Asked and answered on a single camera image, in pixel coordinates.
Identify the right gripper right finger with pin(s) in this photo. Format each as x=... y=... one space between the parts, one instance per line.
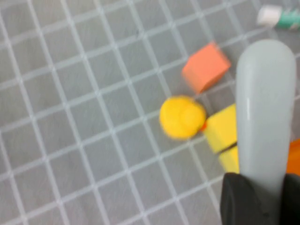
x=291 y=199

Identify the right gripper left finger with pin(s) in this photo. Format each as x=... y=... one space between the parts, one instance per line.
x=243 y=201

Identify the grey plastic fork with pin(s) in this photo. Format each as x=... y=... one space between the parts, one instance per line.
x=264 y=112

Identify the yellow foam cube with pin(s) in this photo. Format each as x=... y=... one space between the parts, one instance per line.
x=230 y=160
x=221 y=129

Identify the yellow rubber duck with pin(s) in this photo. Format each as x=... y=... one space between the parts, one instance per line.
x=181 y=117

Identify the salmon orange foam cube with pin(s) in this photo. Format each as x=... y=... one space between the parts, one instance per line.
x=206 y=68

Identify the grey grid-pattern table mat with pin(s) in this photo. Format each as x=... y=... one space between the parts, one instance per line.
x=93 y=117

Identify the white green glue stick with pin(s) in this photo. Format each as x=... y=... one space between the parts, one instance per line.
x=279 y=17

